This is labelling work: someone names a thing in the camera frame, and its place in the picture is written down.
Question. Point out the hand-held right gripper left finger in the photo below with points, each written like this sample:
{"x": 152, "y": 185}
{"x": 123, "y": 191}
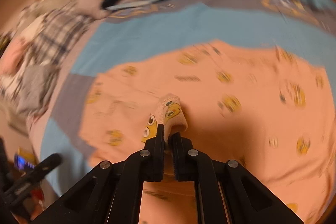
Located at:
{"x": 158, "y": 155}

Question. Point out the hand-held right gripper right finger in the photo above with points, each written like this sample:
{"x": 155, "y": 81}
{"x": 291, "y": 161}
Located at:
{"x": 181, "y": 158}

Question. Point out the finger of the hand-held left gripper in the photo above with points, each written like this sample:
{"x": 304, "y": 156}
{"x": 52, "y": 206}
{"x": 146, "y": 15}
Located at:
{"x": 42, "y": 167}

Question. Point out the pink printed baby garment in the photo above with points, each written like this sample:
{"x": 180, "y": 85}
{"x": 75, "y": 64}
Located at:
{"x": 236, "y": 87}

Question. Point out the grey garment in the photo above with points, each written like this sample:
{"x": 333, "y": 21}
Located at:
{"x": 34, "y": 90}

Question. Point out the pink fleece cloth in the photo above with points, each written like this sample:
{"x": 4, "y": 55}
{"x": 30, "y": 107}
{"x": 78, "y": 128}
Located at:
{"x": 13, "y": 56}

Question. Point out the blue grey patterned blanket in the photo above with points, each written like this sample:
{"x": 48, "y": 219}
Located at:
{"x": 157, "y": 27}

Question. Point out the plaid pillow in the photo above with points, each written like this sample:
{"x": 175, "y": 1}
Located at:
{"x": 57, "y": 29}

